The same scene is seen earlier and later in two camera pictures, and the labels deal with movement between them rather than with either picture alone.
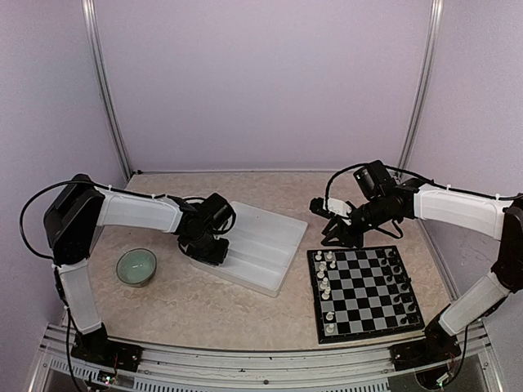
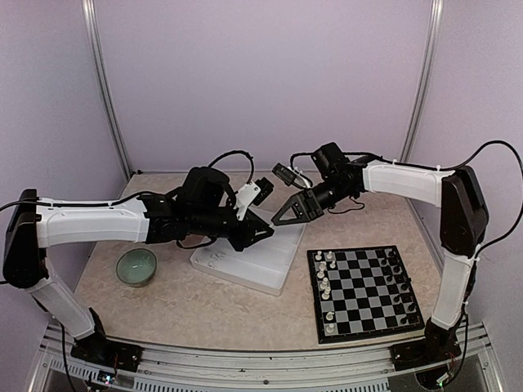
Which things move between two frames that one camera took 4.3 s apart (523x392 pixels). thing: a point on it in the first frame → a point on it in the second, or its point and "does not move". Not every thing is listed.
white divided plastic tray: x=262 y=245 does not move
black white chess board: x=361 y=292 does not move
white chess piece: x=320 y=274 does not move
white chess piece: x=326 y=295 does not move
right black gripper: x=350 y=238 → x=306 y=206
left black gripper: x=216 y=259 → x=253 y=224
